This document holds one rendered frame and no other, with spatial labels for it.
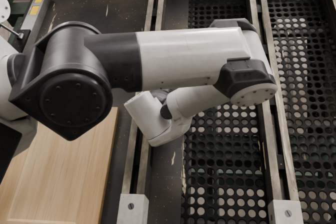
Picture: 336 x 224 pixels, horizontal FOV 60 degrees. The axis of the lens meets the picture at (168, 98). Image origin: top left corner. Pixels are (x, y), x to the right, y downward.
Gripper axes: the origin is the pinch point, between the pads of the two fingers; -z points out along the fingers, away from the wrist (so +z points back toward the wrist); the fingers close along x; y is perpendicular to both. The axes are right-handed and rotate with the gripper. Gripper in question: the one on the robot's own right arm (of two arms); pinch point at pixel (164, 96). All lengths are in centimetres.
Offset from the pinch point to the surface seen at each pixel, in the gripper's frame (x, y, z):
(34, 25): 23, 54, -24
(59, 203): -25.4, 27.1, 19.3
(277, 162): -13.7, -30.7, 14.7
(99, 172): -18.9, 17.4, 13.4
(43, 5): 31, 54, -33
